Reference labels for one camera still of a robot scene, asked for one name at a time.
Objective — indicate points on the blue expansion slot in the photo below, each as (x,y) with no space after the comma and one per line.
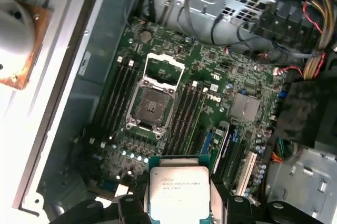
(208,142)

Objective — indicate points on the CPU socket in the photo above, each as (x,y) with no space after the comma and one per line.
(151,105)

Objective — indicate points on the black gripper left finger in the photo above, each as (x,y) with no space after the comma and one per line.
(126,210)

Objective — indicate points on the black RAM slot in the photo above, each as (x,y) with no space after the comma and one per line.
(200,121)
(122,95)
(178,118)
(186,118)
(110,94)
(193,120)
(116,95)
(128,95)

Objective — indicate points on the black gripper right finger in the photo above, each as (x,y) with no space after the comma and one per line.
(237,210)

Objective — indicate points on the metal socket cover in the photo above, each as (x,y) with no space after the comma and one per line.
(168,60)

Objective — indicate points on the brown square base plate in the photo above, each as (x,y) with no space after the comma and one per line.
(40,31)

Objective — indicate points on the silver CPU green edge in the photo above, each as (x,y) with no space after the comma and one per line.
(176,189)

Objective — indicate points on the green motherboard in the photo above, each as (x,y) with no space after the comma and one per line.
(237,58)

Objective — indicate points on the black PC case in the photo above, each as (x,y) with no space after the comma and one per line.
(87,23)

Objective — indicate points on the round coin battery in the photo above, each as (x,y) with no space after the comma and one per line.
(146,37)

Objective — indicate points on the white expansion slot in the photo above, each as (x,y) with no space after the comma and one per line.
(247,171)

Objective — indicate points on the silver chipset heatsink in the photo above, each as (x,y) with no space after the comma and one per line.
(246,106)

